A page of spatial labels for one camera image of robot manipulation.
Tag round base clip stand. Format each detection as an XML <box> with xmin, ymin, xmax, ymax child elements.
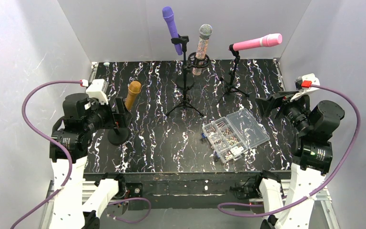
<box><xmin>171</xmin><ymin>35</ymin><xmax>194</xmax><ymax>90</ymax></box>

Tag gold microphone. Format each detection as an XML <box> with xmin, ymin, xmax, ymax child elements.
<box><xmin>124</xmin><ymin>81</ymin><xmax>142</xmax><ymax>111</ymax></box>

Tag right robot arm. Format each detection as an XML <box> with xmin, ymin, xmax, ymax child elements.
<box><xmin>252</xmin><ymin>92</ymin><xmax>345</xmax><ymax>229</ymax></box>

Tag pink microphone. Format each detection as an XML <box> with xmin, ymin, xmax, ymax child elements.
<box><xmin>229</xmin><ymin>33</ymin><xmax>282</xmax><ymax>52</ymax></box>

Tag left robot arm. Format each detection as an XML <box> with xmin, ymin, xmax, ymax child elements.
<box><xmin>49</xmin><ymin>93</ymin><xmax>131</xmax><ymax>229</ymax></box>

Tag tripod stand with clip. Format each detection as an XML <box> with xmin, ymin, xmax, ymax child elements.
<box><xmin>218</xmin><ymin>44</ymin><xmax>250</xmax><ymax>103</ymax></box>

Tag purple microphone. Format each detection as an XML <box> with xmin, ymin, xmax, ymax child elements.
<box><xmin>162</xmin><ymin>6</ymin><xmax>179</xmax><ymax>39</ymax></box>

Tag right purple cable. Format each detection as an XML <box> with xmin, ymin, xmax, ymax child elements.
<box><xmin>217</xmin><ymin>84</ymin><xmax>361</xmax><ymax>219</ymax></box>

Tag clear plastic screw box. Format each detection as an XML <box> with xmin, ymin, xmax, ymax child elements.
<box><xmin>202</xmin><ymin>108</ymin><xmax>270</xmax><ymax>164</ymax></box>

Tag round base shock mount stand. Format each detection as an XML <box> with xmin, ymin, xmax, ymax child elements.
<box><xmin>107</xmin><ymin>112</ymin><xmax>130</xmax><ymax>146</ymax></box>

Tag tripod shock mount stand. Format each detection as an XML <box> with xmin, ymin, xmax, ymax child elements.
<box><xmin>166</xmin><ymin>52</ymin><xmax>210</xmax><ymax>117</ymax></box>

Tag glitter rhinestone microphone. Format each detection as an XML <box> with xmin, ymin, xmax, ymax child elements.
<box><xmin>194</xmin><ymin>24</ymin><xmax>213</xmax><ymax>66</ymax></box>

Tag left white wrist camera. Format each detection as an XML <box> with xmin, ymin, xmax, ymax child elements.
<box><xmin>85</xmin><ymin>79</ymin><xmax>109</xmax><ymax>105</ymax></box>

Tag black front mounting bar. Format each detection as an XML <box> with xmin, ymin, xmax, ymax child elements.
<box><xmin>83</xmin><ymin>170</ymin><xmax>293</xmax><ymax>211</ymax></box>

